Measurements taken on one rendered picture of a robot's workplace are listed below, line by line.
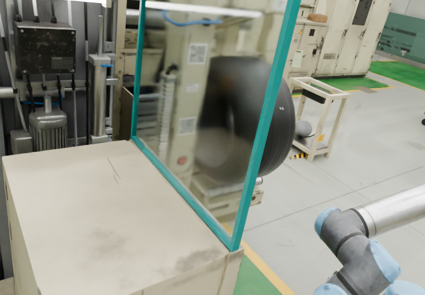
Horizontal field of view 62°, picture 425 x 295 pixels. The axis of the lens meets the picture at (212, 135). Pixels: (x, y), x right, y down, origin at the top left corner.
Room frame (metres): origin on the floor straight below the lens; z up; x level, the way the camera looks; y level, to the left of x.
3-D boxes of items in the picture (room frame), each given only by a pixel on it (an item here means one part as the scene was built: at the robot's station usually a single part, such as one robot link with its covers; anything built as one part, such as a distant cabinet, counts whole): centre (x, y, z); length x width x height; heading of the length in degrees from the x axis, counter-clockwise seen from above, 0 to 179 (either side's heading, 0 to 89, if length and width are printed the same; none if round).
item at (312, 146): (3.95, -1.08, 0.40); 0.60 x 0.35 x 0.80; 39
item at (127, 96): (1.68, 0.37, 1.05); 0.20 x 0.15 x 0.30; 128
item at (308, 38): (6.37, -1.11, 0.62); 0.91 x 0.58 x 1.25; 129
